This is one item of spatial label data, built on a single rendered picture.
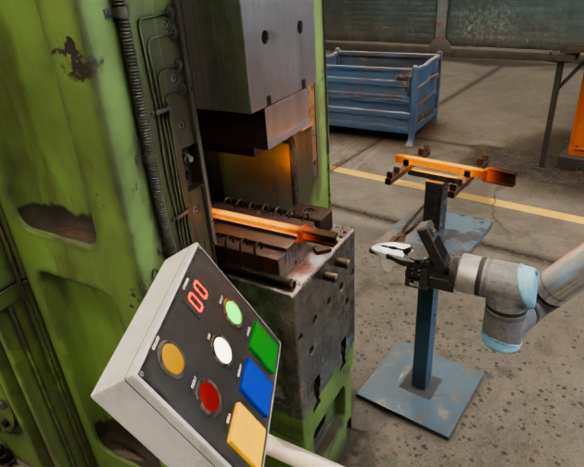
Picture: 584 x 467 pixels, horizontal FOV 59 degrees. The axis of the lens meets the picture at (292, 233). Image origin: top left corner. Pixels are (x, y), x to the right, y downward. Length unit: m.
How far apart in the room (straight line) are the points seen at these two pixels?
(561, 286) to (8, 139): 1.28
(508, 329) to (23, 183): 1.16
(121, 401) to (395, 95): 4.43
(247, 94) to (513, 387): 1.76
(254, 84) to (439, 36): 8.13
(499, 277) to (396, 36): 8.47
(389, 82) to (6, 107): 3.99
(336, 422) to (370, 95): 3.60
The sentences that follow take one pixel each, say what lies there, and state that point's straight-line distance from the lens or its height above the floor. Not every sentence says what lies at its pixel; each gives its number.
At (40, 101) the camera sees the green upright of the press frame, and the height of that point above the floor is 1.42.
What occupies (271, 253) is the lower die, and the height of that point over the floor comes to 0.98.
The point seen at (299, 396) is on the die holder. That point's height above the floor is 0.57.
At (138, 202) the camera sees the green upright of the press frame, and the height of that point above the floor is 1.24.
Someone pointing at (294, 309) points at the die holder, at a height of 0.87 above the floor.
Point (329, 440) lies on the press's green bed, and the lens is 1.93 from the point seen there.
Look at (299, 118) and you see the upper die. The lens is 1.27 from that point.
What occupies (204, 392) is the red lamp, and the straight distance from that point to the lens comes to 0.79.
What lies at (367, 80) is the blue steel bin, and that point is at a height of 0.57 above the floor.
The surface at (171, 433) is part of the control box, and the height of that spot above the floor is 1.10.
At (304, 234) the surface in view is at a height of 1.00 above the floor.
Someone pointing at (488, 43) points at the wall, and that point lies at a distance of 8.93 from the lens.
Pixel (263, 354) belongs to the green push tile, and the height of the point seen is 1.01.
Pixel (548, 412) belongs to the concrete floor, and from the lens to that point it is 2.37.
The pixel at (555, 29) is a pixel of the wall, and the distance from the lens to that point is 8.67.
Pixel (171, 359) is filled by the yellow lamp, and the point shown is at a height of 1.17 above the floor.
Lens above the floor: 1.65
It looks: 29 degrees down
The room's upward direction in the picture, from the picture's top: 4 degrees counter-clockwise
